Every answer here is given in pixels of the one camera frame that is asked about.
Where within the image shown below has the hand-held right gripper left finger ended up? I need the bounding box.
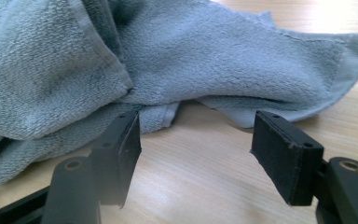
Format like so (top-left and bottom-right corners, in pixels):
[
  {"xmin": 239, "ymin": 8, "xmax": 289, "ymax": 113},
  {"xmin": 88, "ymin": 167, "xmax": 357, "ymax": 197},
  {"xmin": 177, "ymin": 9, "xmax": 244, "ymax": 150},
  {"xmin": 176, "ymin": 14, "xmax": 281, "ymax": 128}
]
[{"xmin": 89, "ymin": 110, "xmax": 143, "ymax": 208}]

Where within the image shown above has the grey-blue terry towel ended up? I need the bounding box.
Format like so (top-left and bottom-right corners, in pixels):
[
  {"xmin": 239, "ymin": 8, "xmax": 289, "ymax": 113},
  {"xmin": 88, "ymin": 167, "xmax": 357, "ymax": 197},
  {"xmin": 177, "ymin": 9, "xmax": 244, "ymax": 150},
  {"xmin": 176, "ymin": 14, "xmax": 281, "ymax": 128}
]
[{"xmin": 0, "ymin": 0, "xmax": 358, "ymax": 189}]

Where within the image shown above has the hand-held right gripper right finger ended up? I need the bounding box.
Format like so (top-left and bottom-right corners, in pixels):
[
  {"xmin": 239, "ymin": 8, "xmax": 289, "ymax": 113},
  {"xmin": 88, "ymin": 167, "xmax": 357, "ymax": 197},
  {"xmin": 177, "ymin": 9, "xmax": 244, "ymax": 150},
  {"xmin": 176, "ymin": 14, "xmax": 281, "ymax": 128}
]
[{"xmin": 249, "ymin": 109, "xmax": 324, "ymax": 207}]

